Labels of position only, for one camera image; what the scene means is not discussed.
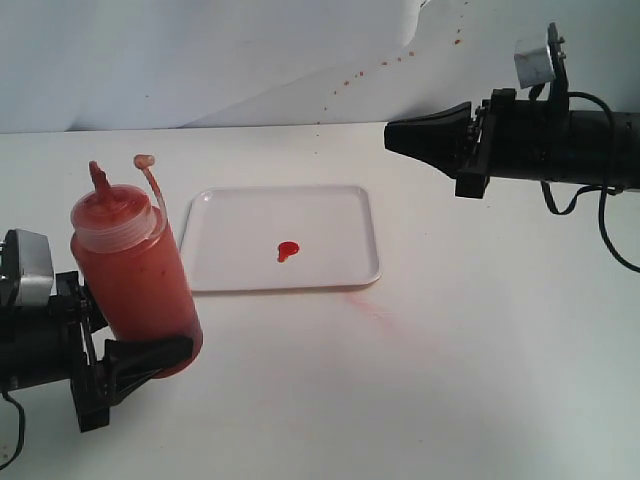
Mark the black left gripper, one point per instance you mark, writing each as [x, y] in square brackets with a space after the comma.
[126, 366]

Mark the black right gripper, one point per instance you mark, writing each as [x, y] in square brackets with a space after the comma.
[510, 138]

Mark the red sauce squeeze bottle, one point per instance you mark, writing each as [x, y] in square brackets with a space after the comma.
[125, 248]

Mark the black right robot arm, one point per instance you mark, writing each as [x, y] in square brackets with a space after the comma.
[594, 149]

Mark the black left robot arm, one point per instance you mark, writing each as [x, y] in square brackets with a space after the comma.
[54, 342]

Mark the white rectangular tray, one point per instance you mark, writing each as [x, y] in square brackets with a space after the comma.
[231, 236]

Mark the red sauce blob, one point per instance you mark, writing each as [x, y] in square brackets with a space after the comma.
[287, 249]

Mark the white backdrop cloth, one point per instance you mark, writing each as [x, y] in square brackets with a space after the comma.
[108, 65]

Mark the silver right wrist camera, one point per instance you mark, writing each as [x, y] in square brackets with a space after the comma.
[533, 62]

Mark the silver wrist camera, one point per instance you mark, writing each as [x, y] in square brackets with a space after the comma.
[27, 274]
[533, 62]

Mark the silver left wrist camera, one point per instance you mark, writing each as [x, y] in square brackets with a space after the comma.
[27, 274]

